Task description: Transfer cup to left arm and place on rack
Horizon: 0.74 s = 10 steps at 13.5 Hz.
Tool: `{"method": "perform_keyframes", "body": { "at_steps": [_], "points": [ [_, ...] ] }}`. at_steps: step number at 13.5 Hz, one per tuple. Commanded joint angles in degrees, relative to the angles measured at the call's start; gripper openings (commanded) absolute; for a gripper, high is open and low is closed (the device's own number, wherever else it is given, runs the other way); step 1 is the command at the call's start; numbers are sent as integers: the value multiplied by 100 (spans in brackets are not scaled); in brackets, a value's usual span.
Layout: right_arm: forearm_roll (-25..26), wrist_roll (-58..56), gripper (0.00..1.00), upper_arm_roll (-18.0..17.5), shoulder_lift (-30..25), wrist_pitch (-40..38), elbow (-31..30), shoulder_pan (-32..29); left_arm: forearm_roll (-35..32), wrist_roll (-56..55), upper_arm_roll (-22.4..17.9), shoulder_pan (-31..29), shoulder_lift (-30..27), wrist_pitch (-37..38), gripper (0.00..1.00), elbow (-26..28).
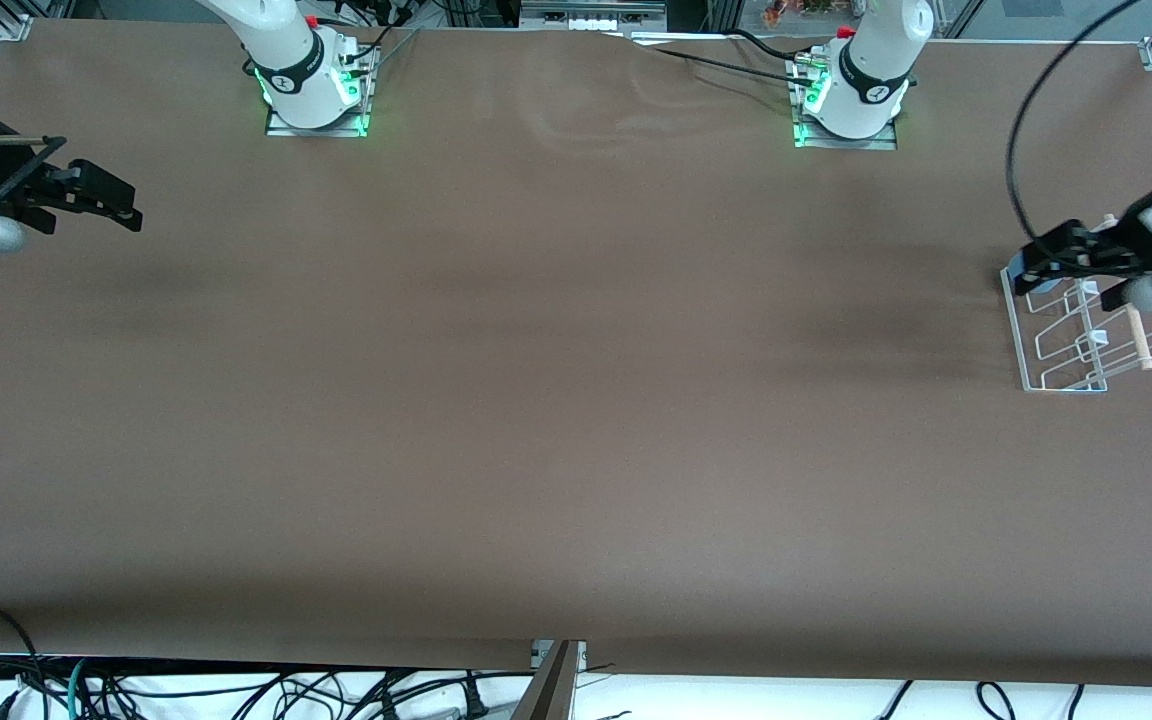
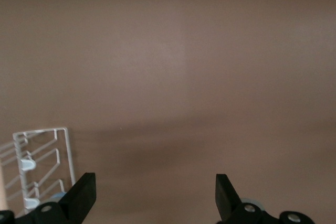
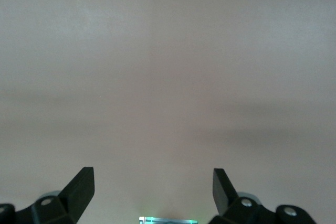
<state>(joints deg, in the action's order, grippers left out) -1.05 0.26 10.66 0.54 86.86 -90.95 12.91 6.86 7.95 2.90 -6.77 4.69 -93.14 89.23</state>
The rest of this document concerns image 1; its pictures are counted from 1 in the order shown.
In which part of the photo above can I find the white power strip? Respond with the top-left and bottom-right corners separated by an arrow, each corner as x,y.
520,2 -> 669,32

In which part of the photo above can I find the white wire cup rack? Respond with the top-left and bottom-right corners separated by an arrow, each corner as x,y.
1000,262 -> 1152,394

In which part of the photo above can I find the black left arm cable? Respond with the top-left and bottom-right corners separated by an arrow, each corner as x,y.
1005,0 -> 1142,263

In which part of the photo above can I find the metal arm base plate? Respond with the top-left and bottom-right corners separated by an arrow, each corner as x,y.
791,52 -> 900,152
264,40 -> 380,139

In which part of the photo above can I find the short black table cable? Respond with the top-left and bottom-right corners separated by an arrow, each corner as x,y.
731,27 -> 817,63

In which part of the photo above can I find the long black table cable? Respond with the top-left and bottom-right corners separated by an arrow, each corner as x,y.
626,36 -> 819,87

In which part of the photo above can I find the teal floor cable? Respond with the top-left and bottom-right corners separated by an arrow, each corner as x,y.
66,657 -> 97,720

